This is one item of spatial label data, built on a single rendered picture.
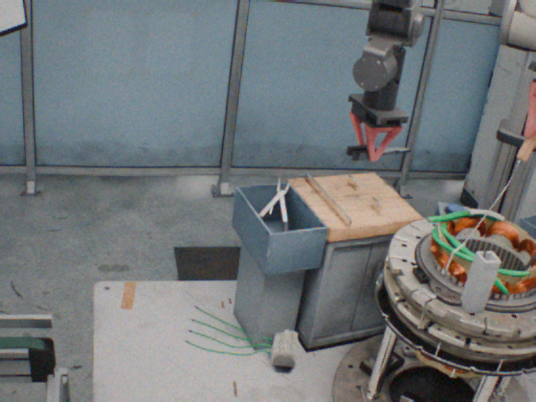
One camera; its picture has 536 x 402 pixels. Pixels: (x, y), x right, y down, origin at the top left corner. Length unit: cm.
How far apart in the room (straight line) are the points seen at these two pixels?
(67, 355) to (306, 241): 143
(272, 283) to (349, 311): 18
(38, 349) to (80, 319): 125
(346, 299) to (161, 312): 38
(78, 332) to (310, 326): 138
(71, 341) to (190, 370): 127
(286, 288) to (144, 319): 31
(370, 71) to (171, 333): 64
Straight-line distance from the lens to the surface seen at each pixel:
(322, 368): 127
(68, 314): 258
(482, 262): 92
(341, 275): 121
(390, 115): 108
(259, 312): 122
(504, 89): 347
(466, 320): 95
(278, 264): 113
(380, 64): 100
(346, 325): 131
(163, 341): 128
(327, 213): 118
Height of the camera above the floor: 163
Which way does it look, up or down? 29 degrees down
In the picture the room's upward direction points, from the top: 8 degrees clockwise
